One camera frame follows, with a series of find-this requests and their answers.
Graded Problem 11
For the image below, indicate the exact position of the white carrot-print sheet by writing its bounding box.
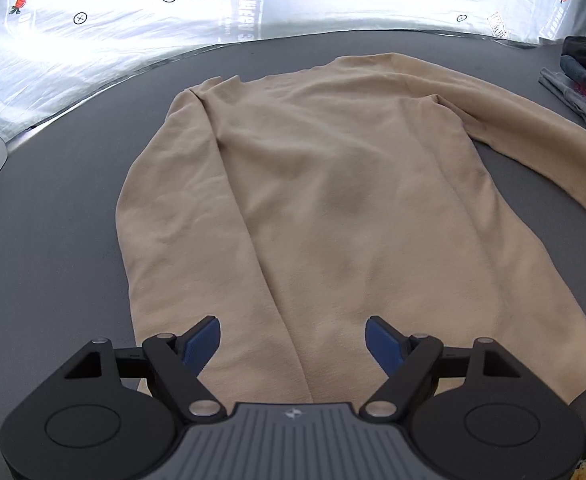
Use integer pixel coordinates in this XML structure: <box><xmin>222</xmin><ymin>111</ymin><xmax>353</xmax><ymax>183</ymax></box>
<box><xmin>0</xmin><ymin>0</ymin><xmax>586</xmax><ymax>146</ymax></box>

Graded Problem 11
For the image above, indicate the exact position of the pile of dark clothes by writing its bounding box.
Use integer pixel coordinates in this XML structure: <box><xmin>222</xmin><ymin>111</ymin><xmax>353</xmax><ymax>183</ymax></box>
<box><xmin>538</xmin><ymin>29</ymin><xmax>586</xmax><ymax>145</ymax></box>

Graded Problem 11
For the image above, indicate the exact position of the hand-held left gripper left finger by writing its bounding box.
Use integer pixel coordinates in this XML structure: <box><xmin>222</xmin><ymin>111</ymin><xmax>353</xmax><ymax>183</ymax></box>
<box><xmin>62</xmin><ymin>315</ymin><xmax>227</xmax><ymax>420</ymax></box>

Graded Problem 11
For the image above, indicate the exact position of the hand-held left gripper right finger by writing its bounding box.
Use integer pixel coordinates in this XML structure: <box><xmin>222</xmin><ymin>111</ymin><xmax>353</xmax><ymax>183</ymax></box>
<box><xmin>361</xmin><ymin>315</ymin><xmax>525</xmax><ymax>420</ymax></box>

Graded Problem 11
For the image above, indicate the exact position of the beige long-sleeve sweater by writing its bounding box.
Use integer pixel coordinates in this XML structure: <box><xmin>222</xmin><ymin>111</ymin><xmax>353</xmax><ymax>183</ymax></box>
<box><xmin>115</xmin><ymin>52</ymin><xmax>586</xmax><ymax>406</ymax></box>

